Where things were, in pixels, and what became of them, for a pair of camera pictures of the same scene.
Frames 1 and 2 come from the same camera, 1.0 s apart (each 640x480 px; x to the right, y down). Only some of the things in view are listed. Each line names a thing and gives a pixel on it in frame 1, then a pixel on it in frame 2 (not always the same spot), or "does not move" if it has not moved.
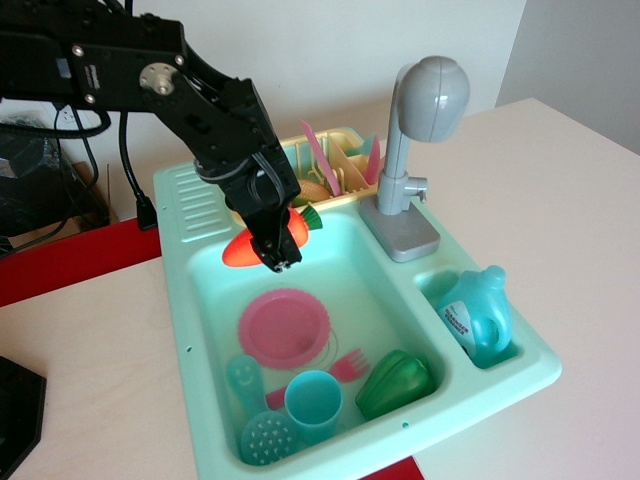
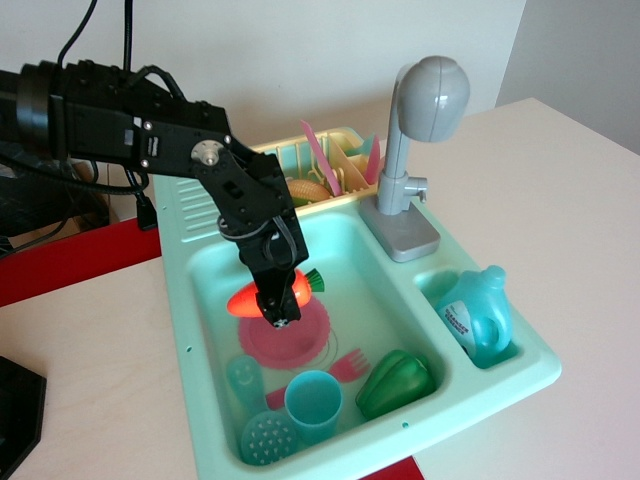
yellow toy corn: [309, 192] does not move
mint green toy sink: [325, 371] does not move
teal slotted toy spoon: [266, 437] does not move
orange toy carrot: [299, 219] → [244, 302]
